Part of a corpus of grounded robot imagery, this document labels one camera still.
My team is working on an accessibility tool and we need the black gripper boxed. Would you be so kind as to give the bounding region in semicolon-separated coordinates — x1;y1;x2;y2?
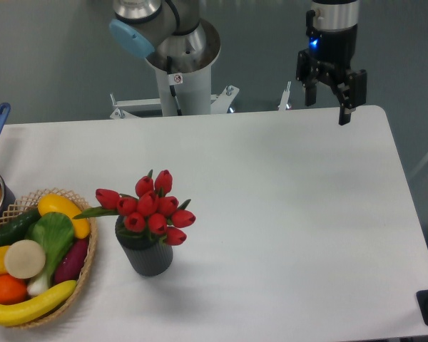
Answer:
295;25;367;125

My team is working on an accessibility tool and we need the red tulip bouquet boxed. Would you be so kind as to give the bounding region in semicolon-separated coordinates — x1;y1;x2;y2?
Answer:
73;170;196;250

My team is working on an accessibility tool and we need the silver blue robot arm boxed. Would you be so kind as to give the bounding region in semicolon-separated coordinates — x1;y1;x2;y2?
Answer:
109;1;367;125

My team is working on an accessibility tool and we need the dark grey ribbed vase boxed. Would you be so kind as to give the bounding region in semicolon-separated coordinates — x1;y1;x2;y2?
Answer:
115;216;173;277

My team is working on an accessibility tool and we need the yellow squash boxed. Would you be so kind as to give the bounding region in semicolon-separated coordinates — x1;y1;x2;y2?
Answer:
37;193;91;239

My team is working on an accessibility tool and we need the green bok choy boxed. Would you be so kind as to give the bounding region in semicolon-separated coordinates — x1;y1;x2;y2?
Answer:
26;212;74;297

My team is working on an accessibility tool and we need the purple sweet potato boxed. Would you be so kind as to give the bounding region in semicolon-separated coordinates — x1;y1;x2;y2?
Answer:
53;239;88;284

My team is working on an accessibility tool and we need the woven wicker basket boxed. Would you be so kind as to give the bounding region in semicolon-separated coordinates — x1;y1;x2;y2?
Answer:
0;188;98;328

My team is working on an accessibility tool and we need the green cucumber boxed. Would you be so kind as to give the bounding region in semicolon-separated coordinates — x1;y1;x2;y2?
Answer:
0;208;41;247

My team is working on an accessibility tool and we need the beige round slice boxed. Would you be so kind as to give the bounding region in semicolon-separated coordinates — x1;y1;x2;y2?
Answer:
4;239;46;279

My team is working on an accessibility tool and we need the orange fruit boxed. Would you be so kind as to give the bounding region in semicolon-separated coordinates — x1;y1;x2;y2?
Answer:
0;274;27;305

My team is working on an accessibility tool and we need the yellow banana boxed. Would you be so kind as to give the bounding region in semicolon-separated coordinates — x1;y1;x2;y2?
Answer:
0;280;77;327

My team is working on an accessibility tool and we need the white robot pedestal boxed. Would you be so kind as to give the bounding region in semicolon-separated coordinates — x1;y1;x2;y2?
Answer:
110;67;240;119

